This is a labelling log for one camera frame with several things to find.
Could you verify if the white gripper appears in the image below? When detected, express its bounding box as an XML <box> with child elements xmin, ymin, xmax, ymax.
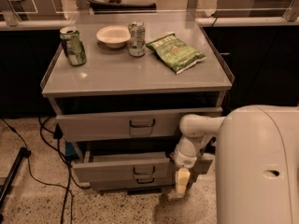
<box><xmin>171</xmin><ymin>147</ymin><xmax>197</xmax><ymax>198</ymax></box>

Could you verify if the grey drawer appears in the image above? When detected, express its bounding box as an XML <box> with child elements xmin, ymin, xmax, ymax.
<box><xmin>72</xmin><ymin>140</ymin><xmax>215</xmax><ymax>184</ymax></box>
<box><xmin>90</xmin><ymin>175</ymin><xmax>176</xmax><ymax>192</ymax></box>
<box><xmin>57</xmin><ymin>107</ymin><xmax>222</xmax><ymax>142</ymax></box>

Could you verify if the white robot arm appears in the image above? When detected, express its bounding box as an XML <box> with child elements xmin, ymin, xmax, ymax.
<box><xmin>172</xmin><ymin>105</ymin><xmax>299</xmax><ymax>224</ymax></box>

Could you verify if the grey top drawer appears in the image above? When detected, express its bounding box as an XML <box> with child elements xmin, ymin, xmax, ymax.
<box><xmin>57</xmin><ymin>107</ymin><xmax>222</xmax><ymax>142</ymax></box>

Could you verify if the grey bottom drawer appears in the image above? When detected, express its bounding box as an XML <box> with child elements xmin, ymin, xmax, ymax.
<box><xmin>90</xmin><ymin>175</ymin><xmax>176</xmax><ymax>192</ymax></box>

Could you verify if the grey drawer cabinet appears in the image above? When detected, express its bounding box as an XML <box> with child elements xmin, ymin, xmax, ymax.
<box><xmin>42</xmin><ymin>12</ymin><xmax>234</xmax><ymax>186</ymax></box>

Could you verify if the blue box behind cabinet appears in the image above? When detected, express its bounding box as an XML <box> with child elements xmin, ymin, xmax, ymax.
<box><xmin>64</xmin><ymin>142</ymin><xmax>77</xmax><ymax>157</ymax></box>

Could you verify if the green chip bag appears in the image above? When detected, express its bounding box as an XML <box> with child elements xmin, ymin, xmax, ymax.
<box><xmin>146</xmin><ymin>33</ymin><xmax>206</xmax><ymax>75</ymax></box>

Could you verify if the silver green soda can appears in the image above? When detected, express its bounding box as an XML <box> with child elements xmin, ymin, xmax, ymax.
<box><xmin>128</xmin><ymin>21</ymin><xmax>146</xmax><ymax>57</ymax></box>

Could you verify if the white bowl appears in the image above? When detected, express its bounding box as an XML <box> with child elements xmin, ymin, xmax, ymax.
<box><xmin>96</xmin><ymin>25</ymin><xmax>131</xmax><ymax>49</ymax></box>

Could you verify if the black stand base left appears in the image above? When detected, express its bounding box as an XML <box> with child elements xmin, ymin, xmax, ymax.
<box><xmin>0</xmin><ymin>147</ymin><xmax>31</xmax><ymax>207</ymax></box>

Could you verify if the green soda can left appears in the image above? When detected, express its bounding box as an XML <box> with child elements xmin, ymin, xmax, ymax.
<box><xmin>60</xmin><ymin>26</ymin><xmax>87</xmax><ymax>66</ymax></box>

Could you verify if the black floor cable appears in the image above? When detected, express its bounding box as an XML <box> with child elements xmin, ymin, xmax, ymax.
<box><xmin>0</xmin><ymin>115</ymin><xmax>92</xmax><ymax>224</ymax></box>

